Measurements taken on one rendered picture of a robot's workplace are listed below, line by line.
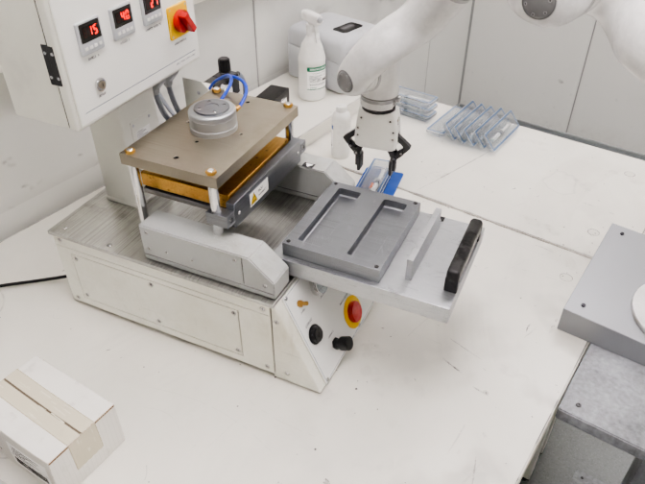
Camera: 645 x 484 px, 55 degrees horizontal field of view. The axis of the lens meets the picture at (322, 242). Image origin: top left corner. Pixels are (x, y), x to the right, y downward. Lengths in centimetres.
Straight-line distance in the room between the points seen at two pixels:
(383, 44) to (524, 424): 73
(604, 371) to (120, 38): 98
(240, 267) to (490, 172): 89
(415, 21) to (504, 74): 221
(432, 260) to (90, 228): 61
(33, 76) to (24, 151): 52
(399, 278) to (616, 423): 43
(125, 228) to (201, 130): 25
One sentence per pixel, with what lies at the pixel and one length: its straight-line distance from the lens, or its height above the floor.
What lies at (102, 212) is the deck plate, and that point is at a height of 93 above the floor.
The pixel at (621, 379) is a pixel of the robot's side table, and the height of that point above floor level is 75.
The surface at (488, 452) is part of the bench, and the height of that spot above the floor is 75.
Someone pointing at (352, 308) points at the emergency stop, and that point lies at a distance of 114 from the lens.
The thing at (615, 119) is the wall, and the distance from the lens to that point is 335.
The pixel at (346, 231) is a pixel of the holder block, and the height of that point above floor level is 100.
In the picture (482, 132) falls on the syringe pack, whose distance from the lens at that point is 177.
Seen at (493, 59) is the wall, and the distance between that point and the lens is 343.
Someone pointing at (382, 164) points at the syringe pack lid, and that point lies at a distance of 158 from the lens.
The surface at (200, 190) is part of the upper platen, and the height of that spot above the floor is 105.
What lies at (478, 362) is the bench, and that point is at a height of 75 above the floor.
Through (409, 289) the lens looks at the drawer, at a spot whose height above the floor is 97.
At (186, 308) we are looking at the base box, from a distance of 110.
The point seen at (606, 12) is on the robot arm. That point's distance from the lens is 113.
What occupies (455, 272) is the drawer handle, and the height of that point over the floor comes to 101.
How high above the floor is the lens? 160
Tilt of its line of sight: 38 degrees down
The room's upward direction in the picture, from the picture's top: straight up
